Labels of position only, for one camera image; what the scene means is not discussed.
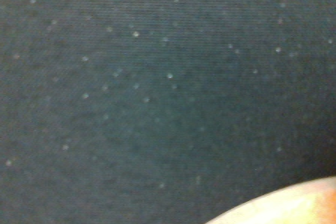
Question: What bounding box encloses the round wooden coaster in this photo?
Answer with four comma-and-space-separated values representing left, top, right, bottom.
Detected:
205, 176, 336, 224

